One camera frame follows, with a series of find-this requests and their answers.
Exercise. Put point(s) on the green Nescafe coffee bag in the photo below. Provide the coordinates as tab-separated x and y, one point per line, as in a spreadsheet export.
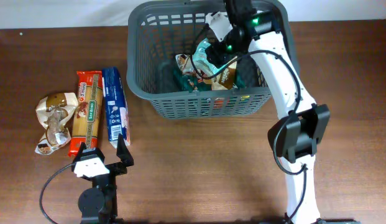
229	79

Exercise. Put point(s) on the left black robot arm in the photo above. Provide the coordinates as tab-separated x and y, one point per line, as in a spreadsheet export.
98	204

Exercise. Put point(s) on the grey plastic shopping basket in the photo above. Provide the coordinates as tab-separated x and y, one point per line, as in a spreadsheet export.
160	30

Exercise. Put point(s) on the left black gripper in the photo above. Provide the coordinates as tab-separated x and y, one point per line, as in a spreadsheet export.
122	152

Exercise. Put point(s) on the beige brown snack bag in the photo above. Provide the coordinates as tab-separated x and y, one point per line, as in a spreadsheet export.
184	64

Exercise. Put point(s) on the light teal tissue pack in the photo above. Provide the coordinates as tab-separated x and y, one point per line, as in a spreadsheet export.
202	57

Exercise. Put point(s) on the San Remo spaghetti pack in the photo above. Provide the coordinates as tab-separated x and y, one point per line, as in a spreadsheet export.
88	112

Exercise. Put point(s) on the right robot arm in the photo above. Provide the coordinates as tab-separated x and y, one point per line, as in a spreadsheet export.
260	30

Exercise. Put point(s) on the crumpled beige clear wrapper bag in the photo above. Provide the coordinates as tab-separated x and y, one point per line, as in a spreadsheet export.
53	113

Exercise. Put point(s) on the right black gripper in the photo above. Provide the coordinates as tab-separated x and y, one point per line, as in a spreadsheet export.
218	55

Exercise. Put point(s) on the blue pasta pack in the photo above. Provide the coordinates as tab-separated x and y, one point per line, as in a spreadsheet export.
116	109

